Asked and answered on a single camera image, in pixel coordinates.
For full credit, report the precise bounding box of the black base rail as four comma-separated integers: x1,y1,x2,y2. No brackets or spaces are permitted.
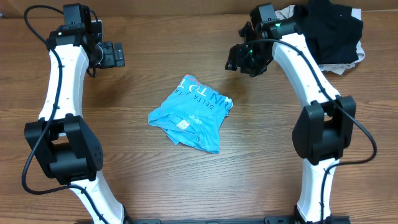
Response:
74,215,352,224

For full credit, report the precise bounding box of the beige folded garment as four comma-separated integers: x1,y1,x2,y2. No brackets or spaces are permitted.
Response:
275,5,366,75

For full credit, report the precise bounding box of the black folded garment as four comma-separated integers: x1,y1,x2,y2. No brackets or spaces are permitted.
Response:
293,0,363,65

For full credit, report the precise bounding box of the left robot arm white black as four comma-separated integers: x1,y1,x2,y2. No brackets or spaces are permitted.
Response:
21,3,132,223

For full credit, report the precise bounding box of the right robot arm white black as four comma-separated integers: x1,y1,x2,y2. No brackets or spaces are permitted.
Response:
225,3,356,224

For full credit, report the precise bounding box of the light blue printed t-shirt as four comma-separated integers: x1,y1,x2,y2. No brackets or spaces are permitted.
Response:
148,75,233,154

